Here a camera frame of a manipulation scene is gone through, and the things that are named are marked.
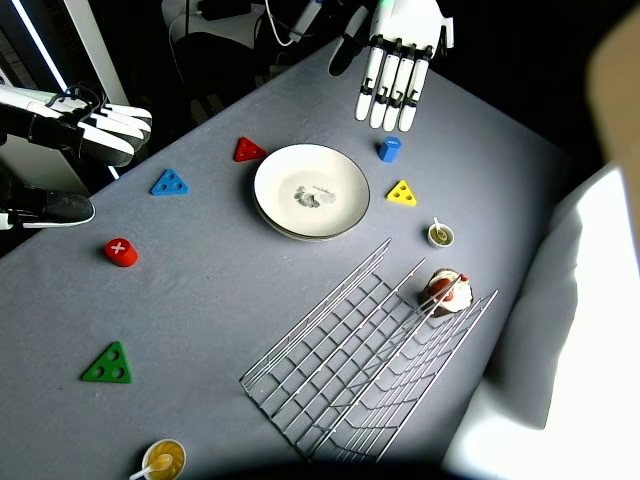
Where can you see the yellow triangle block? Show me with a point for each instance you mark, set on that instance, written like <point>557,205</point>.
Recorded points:
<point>401,199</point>

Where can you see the blue triangle block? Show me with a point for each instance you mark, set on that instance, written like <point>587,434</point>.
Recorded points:
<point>170,189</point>

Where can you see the white light strip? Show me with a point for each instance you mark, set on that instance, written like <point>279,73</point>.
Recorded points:
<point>43,50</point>

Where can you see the tan blurred object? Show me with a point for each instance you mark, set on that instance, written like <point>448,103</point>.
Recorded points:
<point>620,100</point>

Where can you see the white plastic spoon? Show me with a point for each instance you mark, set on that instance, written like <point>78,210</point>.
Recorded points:
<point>160,462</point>

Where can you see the blue hexagonal block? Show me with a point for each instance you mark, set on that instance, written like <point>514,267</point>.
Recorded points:
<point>389,150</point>

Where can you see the small white spoon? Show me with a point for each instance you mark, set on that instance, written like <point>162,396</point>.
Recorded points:
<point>438,227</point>

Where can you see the red cylinder with white cross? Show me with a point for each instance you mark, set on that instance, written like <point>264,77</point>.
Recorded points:
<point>120,255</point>

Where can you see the toy cupcake with strawberries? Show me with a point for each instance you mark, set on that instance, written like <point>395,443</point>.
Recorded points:
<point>445,295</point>

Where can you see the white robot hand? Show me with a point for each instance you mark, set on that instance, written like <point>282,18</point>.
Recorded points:
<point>405,25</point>
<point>100,135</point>

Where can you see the white bowl yellow filling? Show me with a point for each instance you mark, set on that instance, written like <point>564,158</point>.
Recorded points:
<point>172,450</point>

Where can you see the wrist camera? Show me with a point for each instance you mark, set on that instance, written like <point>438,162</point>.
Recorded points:
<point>449,35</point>

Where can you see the white frame post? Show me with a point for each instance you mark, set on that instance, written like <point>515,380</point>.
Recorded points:
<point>97,50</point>

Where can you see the small white bowl green filling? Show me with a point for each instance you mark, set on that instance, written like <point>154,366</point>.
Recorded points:
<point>447,239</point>

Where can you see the green triangle block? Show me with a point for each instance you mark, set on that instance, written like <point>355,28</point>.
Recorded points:
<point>107,378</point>

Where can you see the red triangle block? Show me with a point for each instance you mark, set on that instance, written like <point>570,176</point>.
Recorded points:
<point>248,151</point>

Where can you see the large white blurred object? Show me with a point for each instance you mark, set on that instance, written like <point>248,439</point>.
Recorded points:
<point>575,350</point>

